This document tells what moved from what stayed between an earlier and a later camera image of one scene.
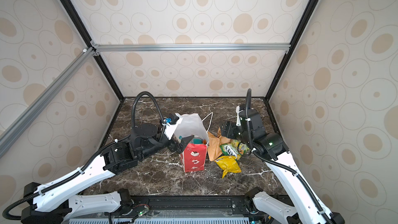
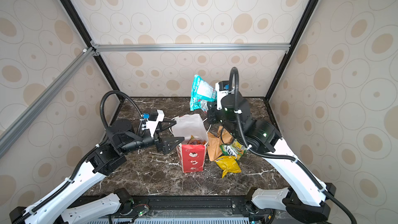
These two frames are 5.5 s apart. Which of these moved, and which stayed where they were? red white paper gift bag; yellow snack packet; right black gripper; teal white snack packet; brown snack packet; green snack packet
Moved: right black gripper; teal white snack packet
Stayed: brown snack packet; yellow snack packet; red white paper gift bag; green snack packet
